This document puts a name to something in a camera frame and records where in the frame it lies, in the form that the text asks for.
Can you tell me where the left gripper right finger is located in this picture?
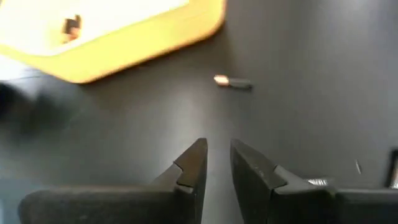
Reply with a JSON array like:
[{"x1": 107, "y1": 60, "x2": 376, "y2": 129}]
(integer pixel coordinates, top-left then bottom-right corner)
[{"x1": 230, "y1": 138, "x2": 398, "y2": 224}]

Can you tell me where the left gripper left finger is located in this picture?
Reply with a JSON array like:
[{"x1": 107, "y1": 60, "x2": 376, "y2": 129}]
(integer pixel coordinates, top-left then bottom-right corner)
[{"x1": 17, "y1": 137, "x2": 209, "y2": 224}]

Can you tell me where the black copper AA battery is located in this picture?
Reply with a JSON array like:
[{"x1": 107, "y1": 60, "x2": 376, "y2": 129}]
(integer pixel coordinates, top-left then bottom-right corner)
[
  {"x1": 213, "y1": 74, "x2": 254, "y2": 91},
  {"x1": 61, "y1": 14, "x2": 83, "y2": 44}
]

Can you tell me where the yellow plastic bin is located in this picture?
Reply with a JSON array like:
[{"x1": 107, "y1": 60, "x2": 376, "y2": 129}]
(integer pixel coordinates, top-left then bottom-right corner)
[{"x1": 0, "y1": 0, "x2": 228, "y2": 85}]

